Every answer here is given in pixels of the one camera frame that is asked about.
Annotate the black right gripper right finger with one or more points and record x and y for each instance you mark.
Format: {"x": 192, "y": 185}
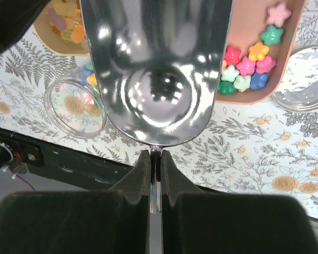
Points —
{"x": 195, "y": 221}

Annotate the pink tray of colourful candies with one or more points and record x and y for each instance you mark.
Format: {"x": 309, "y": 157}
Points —
{"x": 259, "y": 44}

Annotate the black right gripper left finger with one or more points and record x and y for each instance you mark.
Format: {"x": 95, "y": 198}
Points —
{"x": 111, "y": 221}

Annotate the clear glass jar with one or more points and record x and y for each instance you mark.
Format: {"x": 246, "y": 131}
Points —
{"x": 73, "y": 103}

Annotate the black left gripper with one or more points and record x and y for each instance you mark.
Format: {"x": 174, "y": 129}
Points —
{"x": 16, "y": 16}

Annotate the silver metal jar lid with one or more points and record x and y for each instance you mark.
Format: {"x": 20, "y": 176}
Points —
{"x": 298, "y": 90}

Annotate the silver metal scoop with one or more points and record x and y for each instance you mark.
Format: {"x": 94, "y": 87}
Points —
{"x": 157, "y": 64}

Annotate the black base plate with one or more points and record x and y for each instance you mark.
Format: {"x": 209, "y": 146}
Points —
{"x": 66, "y": 165}

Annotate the beige tray of orange candies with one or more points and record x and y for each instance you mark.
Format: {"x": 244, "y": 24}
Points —
{"x": 60, "y": 28}

